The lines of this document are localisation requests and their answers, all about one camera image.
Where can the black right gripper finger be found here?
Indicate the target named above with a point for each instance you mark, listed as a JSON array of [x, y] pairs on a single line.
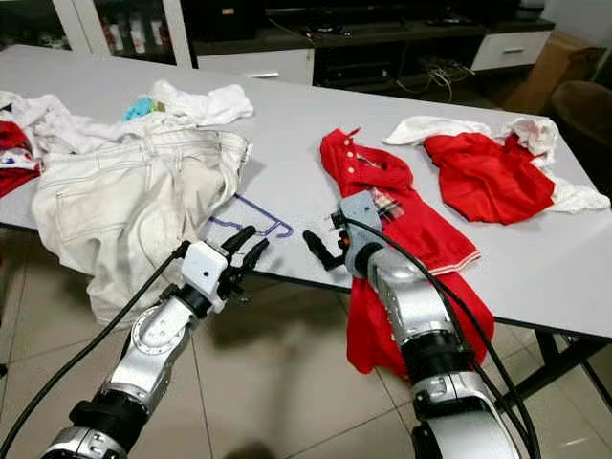
[[323, 251]]

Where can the purple plastic clothes hanger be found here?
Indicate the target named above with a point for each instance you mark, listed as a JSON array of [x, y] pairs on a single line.
[[273, 222]]

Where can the black low TV bench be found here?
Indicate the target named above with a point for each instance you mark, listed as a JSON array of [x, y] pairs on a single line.
[[382, 33]]

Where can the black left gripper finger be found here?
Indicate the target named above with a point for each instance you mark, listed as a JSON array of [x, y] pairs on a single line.
[[253, 256], [237, 239]]

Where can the red polo shirt plaid trim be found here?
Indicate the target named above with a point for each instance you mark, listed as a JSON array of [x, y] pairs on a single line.
[[421, 239]]

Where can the white long-sleeve shirt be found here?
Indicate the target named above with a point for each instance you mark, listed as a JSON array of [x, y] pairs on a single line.
[[67, 129]]

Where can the large brown cardboard box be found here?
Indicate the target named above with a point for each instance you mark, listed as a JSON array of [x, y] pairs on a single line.
[[559, 72]]

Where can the red sweater with white band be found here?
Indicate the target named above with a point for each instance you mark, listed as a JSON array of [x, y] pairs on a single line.
[[17, 163]]

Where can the black table leg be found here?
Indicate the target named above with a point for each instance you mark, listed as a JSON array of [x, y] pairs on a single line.
[[559, 368]]

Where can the red jacket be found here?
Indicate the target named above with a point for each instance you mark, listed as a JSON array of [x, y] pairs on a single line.
[[488, 177]]

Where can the white side drawer unit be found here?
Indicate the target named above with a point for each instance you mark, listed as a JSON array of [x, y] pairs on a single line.
[[512, 48]]

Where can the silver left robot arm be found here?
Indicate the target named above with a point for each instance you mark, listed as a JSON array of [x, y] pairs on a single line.
[[153, 349]]

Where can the cream denim jacket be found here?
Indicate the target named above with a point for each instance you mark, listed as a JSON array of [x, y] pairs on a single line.
[[124, 220]]

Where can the white cabinet with glass doors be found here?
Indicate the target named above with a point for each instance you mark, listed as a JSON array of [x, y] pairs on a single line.
[[96, 29]]

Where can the brown chair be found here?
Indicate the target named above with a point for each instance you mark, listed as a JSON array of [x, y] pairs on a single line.
[[583, 110]]

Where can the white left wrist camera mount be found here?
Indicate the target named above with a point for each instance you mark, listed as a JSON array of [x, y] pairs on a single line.
[[204, 270]]

